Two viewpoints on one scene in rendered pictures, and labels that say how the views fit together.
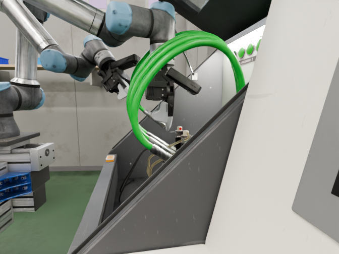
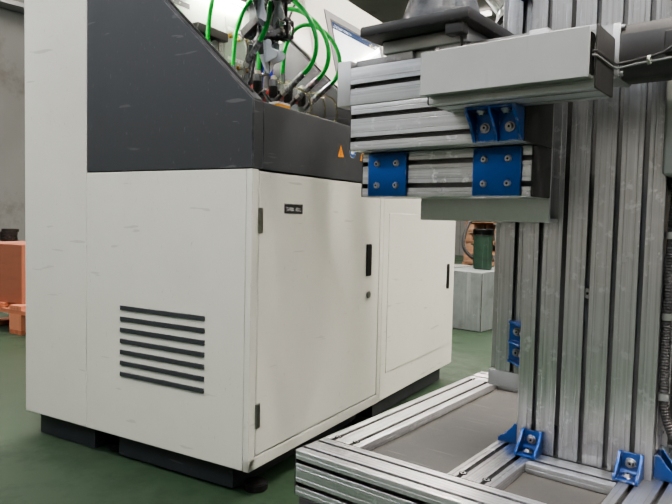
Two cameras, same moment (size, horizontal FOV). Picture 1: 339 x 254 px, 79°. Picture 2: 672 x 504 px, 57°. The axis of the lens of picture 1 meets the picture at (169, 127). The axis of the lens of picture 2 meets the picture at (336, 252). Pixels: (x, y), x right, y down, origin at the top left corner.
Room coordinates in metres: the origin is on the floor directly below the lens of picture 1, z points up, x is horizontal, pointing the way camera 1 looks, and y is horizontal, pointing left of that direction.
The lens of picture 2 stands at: (1.93, 1.38, 0.68)
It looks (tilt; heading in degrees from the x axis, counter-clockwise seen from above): 3 degrees down; 220
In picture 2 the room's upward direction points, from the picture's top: 1 degrees clockwise
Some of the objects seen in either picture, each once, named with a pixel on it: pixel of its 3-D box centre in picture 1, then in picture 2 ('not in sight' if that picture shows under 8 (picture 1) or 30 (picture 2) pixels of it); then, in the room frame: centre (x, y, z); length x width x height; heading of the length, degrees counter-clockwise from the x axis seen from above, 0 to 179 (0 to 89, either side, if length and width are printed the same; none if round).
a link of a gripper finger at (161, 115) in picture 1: (162, 117); (276, 57); (0.63, 0.02, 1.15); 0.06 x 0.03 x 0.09; 100
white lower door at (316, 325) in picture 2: not in sight; (325, 301); (0.61, 0.22, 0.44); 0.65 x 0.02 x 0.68; 10
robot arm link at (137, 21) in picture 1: (126, 22); not in sight; (0.60, 0.12, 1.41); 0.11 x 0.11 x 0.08; 31
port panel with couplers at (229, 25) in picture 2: not in sight; (240, 65); (0.46, -0.33, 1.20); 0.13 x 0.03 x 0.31; 10
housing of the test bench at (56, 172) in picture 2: not in sight; (215, 197); (0.39, -0.55, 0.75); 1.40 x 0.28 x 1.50; 10
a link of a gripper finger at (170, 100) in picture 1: (169, 102); not in sight; (0.62, 0.00, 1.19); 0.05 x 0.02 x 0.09; 10
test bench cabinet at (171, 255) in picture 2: not in sight; (245, 309); (0.66, -0.06, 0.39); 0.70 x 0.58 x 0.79; 10
